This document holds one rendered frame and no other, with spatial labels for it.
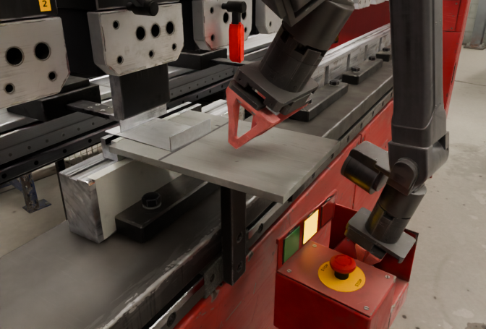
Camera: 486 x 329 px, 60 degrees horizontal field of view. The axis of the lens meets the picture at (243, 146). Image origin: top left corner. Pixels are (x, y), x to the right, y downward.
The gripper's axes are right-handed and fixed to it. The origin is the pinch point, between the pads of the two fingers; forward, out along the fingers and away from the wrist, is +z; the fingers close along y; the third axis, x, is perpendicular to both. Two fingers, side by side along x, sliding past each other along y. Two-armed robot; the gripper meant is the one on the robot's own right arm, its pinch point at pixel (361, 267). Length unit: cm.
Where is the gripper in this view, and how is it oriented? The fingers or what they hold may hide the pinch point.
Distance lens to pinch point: 80.7
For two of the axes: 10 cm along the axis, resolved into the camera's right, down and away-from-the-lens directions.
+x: -6.1, 3.1, -7.3
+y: -7.6, -4.8, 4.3
